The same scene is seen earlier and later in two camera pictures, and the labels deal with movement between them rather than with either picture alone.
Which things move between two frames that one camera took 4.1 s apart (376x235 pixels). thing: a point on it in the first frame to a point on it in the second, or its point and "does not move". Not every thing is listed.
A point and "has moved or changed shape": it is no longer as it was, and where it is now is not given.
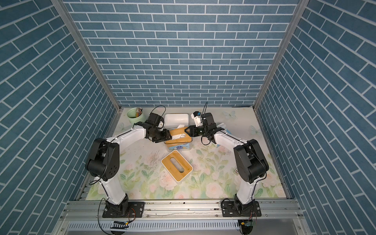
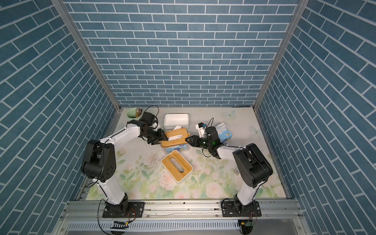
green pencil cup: [134, 115] does not move
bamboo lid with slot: [186, 138] has moved or changed shape
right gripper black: [193, 130] to [195, 140]
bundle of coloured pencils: [138, 111] does not move
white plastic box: [173, 120] does not move
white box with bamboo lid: [177, 166] does not move
